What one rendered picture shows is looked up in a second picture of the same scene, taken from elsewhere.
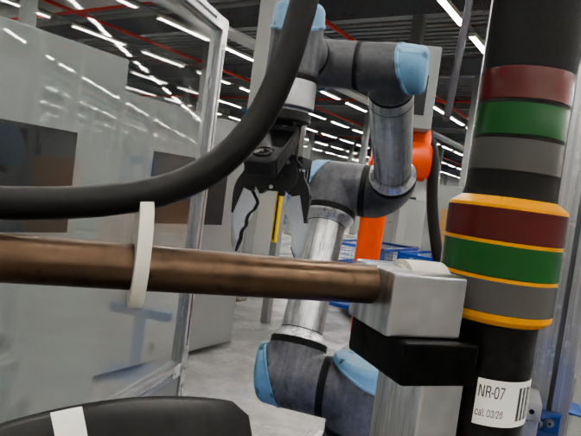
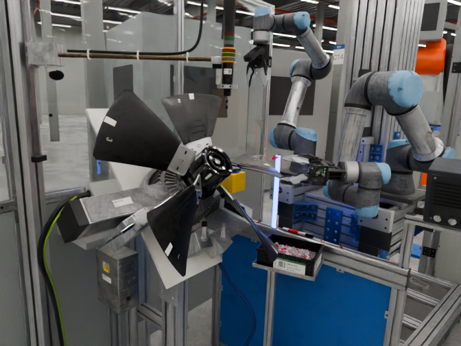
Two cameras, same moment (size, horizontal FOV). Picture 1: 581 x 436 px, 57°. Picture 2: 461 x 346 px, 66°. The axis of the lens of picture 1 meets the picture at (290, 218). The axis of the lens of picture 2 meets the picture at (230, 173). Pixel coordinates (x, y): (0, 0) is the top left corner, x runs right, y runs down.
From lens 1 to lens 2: 1.08 m
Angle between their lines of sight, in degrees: 26
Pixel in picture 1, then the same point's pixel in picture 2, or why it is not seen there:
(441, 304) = (217, 60)
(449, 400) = (219, 71)
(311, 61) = (264, 25)
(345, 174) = (305, 63)
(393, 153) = (310, 51)
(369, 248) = not seen: hidden behind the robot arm
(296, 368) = (282, 132)
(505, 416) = (226, 72)
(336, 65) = (278, 23)
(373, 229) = not seen: hidden behind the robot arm
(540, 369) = (375, 129)
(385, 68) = (291, 22)
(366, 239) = not seen: hidden behind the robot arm
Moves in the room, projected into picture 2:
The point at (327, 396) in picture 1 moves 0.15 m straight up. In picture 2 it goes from (291, 141) to (293, 112)
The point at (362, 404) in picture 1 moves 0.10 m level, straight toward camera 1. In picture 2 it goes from (302, 142) to (293, 143)
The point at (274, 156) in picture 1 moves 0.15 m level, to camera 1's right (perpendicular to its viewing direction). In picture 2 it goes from (250, 55) to (282, 54)
